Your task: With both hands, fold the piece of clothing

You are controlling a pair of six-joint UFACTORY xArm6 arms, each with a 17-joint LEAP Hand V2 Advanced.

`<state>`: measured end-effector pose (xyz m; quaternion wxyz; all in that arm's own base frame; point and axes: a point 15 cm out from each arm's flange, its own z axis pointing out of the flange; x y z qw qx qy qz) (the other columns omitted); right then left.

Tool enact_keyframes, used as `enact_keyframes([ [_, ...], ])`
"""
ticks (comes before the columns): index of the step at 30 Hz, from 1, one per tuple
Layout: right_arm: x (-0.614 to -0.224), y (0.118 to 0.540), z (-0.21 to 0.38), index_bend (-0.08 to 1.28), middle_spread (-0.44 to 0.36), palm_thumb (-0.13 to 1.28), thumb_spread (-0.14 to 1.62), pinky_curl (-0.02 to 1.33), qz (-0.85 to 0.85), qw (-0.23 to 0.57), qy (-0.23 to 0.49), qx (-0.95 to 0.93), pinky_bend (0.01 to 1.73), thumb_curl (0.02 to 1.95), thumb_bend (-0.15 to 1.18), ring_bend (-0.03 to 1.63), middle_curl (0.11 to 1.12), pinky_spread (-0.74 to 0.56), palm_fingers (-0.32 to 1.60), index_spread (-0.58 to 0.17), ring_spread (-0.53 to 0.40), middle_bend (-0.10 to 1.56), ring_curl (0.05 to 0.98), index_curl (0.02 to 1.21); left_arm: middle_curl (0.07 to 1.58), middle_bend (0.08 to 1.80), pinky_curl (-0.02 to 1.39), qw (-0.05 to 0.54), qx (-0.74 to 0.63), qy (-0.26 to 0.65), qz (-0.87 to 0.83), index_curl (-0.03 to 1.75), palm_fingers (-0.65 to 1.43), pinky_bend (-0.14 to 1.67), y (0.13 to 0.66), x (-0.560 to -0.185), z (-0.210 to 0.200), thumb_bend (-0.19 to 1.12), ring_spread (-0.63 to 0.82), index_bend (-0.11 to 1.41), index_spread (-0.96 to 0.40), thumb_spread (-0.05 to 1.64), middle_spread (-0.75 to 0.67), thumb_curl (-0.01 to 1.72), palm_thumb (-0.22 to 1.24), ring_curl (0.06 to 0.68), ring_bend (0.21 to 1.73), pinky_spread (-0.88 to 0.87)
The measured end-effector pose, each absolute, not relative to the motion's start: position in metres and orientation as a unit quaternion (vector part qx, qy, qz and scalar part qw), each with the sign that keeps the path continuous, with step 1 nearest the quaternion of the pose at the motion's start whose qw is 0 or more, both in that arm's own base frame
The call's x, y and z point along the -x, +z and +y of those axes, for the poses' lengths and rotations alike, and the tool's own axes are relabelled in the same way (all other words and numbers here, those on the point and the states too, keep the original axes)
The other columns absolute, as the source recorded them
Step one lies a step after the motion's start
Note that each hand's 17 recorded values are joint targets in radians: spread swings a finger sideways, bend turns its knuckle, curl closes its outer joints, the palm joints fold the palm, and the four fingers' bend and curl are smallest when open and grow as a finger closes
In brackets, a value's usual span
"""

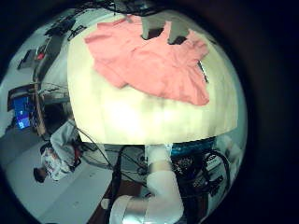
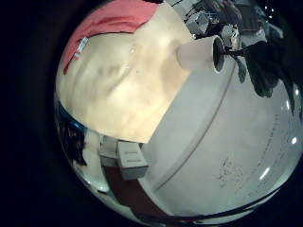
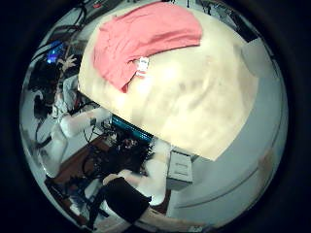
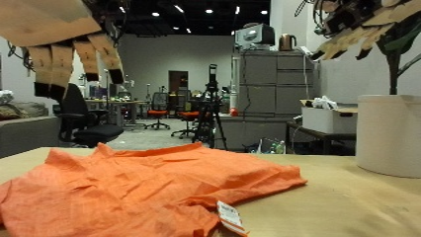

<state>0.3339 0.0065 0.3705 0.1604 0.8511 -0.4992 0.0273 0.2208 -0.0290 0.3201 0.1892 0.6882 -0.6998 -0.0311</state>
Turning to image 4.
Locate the orange shirt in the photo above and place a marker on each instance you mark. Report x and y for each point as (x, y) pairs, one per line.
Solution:
(145, 184)

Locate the copper electric kettle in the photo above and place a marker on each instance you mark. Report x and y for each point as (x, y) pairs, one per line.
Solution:
(287, 42)

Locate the green potted plant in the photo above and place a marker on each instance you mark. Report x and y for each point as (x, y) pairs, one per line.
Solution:
(394, 72)

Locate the round ceiling light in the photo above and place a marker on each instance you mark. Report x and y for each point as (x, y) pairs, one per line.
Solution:
(264, 12)
(210, 11)
(157, 14)

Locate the grey boxy monitor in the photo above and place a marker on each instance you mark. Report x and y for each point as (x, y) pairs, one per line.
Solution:
(255, 36)

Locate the white plastic bags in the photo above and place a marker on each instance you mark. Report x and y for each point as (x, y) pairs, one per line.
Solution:
(324, 102)

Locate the grey filing cabinet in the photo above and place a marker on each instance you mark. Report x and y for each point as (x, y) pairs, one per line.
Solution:
(276, 85)

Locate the small white lab robot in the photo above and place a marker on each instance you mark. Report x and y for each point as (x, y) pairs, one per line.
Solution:
(129, 81)

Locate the long ceiling light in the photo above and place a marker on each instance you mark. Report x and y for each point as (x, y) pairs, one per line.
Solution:
(238, 10)
(179, 9)

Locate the brown sofa cushion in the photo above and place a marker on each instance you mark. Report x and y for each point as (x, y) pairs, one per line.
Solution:
(21, 110)

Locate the white storage box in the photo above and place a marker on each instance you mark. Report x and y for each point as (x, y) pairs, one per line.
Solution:
(327, 120)

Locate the grey office desk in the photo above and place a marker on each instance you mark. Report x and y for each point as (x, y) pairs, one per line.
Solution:
(126, 102)

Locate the grey sofa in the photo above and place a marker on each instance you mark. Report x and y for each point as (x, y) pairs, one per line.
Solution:
(26, 135)

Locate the brown door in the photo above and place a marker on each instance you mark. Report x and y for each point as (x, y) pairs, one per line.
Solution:
(178, 80)

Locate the dark side table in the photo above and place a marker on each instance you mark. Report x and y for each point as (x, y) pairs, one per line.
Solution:
(323, 135)

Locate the white round plant pot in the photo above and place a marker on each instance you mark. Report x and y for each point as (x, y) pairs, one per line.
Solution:
(391, 135)

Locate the black office chair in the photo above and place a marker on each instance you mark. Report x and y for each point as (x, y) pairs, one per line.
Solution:
(94, 131)

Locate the orange seat office chair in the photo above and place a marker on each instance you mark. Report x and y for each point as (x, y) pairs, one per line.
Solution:
(158, 113)
(189, 114)

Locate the small red object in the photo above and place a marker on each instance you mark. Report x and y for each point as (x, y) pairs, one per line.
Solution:
(234, 112)

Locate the low grey counter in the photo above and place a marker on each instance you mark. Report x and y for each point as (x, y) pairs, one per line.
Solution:
(255, 131)

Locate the clear plastic bottle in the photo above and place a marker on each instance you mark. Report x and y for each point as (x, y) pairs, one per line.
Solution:
(280, 148)

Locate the black camera tripod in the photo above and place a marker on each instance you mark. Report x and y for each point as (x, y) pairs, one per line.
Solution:
(213, 108)

